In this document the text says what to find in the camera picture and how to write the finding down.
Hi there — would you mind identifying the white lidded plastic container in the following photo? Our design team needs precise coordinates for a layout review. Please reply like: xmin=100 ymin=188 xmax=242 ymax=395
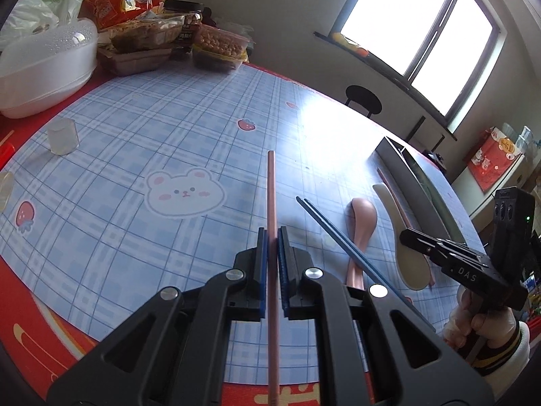
xmin=0 ymin=18 xmax=99 ymax=118

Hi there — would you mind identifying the blue plaid table mat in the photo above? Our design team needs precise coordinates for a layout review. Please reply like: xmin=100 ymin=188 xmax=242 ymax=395
xmin=0 ymin=63 xmax=487 ymax=390

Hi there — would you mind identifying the white speckled spoon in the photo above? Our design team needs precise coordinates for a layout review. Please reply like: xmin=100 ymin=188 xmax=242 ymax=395
xmin=372 ymin=183 xmax=432 ymax=292

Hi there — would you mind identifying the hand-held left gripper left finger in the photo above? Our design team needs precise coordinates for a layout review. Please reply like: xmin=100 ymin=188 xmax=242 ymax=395
xmin=46 ymin=227 xmax=268 ymax=406

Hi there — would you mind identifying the clear box of round nuts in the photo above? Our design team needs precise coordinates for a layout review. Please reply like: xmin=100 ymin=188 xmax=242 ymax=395
xmin=193 ymin=24 xmax=250 ymax=59

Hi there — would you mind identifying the pink spoon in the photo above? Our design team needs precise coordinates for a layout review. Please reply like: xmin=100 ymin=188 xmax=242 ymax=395
xmin=344 ymin=197 xmax=378 ymax=290

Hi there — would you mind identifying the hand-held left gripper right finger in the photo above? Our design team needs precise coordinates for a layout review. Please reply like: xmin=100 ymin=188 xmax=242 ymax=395
xmin=277 ymin=226 xmax=495 ymax=406

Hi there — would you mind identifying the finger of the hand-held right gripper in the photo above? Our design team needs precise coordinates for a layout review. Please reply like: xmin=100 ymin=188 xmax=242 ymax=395
xmin=399 ymin=227 xmax=492 ymax=268

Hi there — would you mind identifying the clear box of brown food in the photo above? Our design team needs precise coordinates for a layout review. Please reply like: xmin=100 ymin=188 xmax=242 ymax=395
xmin=109 ymin=13 xmax=187 ymax=53

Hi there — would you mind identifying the yellow orange object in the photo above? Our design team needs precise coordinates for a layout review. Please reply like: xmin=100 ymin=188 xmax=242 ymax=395
xmin=332 ymin=31 xmax=369 ymax=58

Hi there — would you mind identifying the metal utensil tray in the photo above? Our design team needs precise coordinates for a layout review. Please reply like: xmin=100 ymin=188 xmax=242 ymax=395
xmin=374 ymin=135 xmax=470 ymax=246

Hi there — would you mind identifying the clear box of dark food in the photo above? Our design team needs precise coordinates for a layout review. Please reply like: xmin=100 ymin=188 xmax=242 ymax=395
xmin=192 ymin=46 xmax=245 ymax=72

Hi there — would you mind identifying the window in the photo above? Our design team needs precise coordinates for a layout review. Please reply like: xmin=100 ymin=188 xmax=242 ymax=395
xmin=313 ymin=0 xmax=508 ymax=136

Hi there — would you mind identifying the black lidded jar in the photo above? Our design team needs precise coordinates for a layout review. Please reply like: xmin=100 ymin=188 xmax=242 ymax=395
xmin=163 ymin=0 xmax=204 ymax=49

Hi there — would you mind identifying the white cabinet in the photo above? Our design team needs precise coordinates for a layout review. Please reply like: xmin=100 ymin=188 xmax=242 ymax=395
xmin=452 ymin=152 xmax=529 ymax=221

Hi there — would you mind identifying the white plastic bag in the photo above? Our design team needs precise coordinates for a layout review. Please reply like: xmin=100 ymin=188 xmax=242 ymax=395
xmin=0 ymin=0 xmax=60 ymax=47

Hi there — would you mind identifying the blue chopstick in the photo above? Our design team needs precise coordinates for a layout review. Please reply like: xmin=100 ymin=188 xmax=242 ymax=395
xmin=303 ymin=198 xmax=414 ymax=305
xmin=296 ymin=196 xmax=383 ymax=288

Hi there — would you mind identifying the pink chopstick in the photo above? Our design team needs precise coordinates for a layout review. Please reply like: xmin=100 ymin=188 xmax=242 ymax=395
xmin=266 ymin=149 xmax=280 ymax=406
xmin=376 ymin=168 xmax=437 ymax=286

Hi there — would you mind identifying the small clear plastic cup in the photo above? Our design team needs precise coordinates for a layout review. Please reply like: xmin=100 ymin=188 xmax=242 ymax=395
xmin=47 ymin=119 xmax=79 ymax=155

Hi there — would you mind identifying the red gift bag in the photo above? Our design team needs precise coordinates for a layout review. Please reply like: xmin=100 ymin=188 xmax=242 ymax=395
xmin=473 ymin=129 xmax=525 ymax=193

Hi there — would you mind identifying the person's right hand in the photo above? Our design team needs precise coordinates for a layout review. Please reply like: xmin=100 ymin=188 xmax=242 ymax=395
xmin=446 ymin=285 xmax=487 ymax=349

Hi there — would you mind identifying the person's right forearm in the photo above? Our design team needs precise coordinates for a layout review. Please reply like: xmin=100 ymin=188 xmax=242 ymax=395
xmin=467 ymin=317 xmax=531 ymax=394

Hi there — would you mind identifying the brown paper food tray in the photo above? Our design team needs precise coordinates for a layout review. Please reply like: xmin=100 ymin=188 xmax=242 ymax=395
xmin=97 ymin=46 xmax=174 ymax=77

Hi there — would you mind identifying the black round chair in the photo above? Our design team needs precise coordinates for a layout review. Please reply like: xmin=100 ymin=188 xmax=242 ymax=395
xmin=344 ymin=85 xmax=383 ymax=120

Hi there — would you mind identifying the black metal frame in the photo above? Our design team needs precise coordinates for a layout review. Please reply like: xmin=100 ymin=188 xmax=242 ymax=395
xmin=405 ymin=116 xmax=445 ymax=153

